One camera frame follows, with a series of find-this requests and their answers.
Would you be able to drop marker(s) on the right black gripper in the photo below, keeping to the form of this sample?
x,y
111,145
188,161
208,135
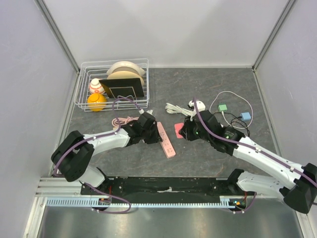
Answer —
x,y
185,132

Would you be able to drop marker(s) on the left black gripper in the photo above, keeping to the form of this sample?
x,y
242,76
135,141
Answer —
x,y
156,138

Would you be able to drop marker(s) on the pink power strip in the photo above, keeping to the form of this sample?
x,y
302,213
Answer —
x,y
166,144

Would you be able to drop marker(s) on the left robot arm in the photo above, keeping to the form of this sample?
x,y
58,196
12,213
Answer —
x,y
73,155

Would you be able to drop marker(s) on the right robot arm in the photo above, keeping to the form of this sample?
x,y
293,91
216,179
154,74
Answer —
x,y
294,183

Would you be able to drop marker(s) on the green plug adapter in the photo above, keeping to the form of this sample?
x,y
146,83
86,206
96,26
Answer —
x,y
222,108

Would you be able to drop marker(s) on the blue plug adapter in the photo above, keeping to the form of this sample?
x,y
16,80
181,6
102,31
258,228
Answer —
x,y
246,116

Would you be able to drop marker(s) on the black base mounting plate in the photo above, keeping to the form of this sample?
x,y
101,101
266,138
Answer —
x,y
124,186

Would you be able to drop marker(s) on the black square tray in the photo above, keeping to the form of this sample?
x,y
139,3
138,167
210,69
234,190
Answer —
x,y
122,87

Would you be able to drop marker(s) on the yellow round bowl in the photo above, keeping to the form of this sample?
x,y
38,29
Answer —
x,y
96,102

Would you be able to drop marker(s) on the beige round plate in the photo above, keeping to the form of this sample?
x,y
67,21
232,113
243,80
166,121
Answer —
x,y
125,75

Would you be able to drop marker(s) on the white orange patterned cup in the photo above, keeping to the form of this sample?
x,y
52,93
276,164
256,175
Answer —
x,y
95,86

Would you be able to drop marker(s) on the white wire dish rack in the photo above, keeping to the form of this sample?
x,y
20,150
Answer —
x,y
97,69

